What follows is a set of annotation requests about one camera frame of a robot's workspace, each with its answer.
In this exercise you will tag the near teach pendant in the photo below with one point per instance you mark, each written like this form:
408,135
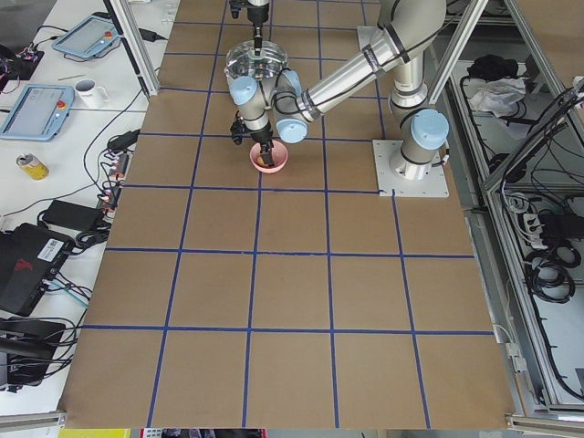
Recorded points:
39,113

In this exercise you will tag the far teach pendant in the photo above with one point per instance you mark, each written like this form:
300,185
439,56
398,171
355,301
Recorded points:
91,38

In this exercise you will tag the black laptop dock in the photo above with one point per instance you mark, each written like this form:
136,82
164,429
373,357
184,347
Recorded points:
28,348

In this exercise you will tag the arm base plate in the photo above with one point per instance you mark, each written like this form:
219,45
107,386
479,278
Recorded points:
376,44
399,178

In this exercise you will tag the aluminium frame post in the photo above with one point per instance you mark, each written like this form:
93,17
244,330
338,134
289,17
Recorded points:
128,30

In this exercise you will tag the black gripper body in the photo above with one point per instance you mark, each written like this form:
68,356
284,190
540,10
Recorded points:
256,14
262,135

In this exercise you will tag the power strip with plugs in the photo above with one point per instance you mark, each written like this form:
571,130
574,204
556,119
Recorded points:
115,176

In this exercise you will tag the white crumpled cloth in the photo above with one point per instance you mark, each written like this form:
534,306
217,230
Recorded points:
499,97

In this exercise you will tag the white mug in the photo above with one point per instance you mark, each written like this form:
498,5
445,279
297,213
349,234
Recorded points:
93,95

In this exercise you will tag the teach pendant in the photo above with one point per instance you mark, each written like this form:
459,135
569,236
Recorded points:
91,38
39,113

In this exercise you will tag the glass pot lid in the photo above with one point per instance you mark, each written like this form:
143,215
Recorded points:
272,54

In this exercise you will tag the pink bowl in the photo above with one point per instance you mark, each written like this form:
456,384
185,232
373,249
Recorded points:
280,155

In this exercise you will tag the black red computer box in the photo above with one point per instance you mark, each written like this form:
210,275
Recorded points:
31,255

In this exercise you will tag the yellow drink can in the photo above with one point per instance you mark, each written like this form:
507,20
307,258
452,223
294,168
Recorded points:
32,166

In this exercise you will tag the pale green electric pot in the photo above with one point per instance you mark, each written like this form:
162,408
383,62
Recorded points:
245,80

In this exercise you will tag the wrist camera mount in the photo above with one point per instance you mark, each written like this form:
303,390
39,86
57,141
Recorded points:
236,6
238,129

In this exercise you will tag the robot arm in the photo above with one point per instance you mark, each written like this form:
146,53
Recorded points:
259,3
412,25

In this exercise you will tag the black power adapter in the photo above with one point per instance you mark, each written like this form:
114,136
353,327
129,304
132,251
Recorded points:
71,216

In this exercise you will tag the black cloth bundle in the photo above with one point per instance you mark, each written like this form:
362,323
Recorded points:
492,68

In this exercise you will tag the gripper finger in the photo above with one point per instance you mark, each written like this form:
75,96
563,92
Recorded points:
258,40
264,152
270,158

